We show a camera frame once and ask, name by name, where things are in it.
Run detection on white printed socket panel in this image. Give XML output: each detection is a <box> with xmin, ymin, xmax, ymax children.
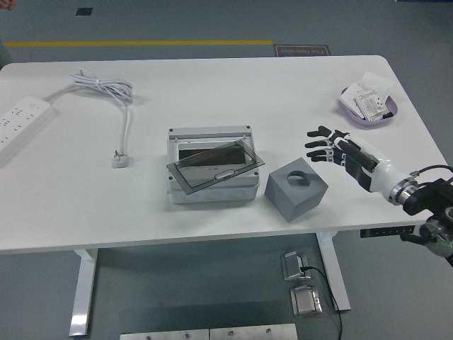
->
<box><xmin>355</xmin><ymin>87</ymin><xmax>390</xmax><ymax>122</ymax></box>

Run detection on grey cube holder block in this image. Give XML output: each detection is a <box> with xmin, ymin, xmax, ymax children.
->
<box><xmin>264</xmin><ymin>157</ymin><xmax>328</xmax><ymax>223</ymax></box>

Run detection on smoky transparent box lid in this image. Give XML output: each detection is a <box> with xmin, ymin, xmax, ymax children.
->
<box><xmin>166</xmin><ymin>140</ymin><xmax>267</xmax><ymax>196</ymax></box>

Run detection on silver floor socket box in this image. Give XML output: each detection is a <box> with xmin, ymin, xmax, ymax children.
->
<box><xmin>289</xmin><ymin>285</ymin><xmax>323</xmax><ymax>317</ymax></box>
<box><xmin>280</xmin><ymin>250</ymin><xmax>312</xmax><ymax>282</ymax></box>

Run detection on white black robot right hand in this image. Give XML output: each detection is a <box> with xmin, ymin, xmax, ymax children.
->
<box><xmin>304</xmin><ymin>125</ymin><xmax>408</xmax><ymax>199</ymax></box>

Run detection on white power cord with plug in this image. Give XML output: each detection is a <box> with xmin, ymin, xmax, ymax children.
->
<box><xmin>44</xmin><ymin>68</ymin><xmax>134</xmax><ymax>169</ymax></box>

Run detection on grey metal base plate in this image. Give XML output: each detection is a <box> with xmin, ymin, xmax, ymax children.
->
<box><xmin>209</xmin><ymin>323</ymin><xmax>298</xmax><ymax>340</ymax></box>
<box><xmin>119</xmin><ymin>329</ymin><xmax>210</xmax><ymax>340</ymax></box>

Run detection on black floor cable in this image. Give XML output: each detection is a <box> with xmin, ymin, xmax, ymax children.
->
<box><xmin>300</xmin><ymin>265</ymin><xmax>343</xmax><ymax>340</ymax></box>

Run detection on white power strip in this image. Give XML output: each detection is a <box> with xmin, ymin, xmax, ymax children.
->
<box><xmin>0</xmin><ymin>95</ymin><xmax>57</xmax><ymax>164</ymax></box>

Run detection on grey electrical junction box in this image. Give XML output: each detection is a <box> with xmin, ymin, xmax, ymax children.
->
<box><xmin>166</xmin><ymin>125</ymin><xmax>261</xmax><ymax>205</ymax></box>

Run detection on black table control panel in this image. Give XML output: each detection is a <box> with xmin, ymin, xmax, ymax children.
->
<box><xmin>360</xmin><ymin>225</ymin><xmax>415</xmax><ymax>238</ymax></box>

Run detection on purple plastic tray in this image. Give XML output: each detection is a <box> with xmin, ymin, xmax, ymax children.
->
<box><xmin>338</xmin><ymin>86</ymin><xmax>401</xmax><ymax>129</ymax></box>

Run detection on white square cover plate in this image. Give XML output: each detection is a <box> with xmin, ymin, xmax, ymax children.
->
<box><xmin>360</xmin><ymin>72</ymin><xmax>396</xmax><ymax>98</ymax></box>

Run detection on dark floor sign mat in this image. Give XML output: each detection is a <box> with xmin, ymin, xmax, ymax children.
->
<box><xmin>273</xmin><ymin>44</ymin><xmax>332</xmax><ymax>57</ymax></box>

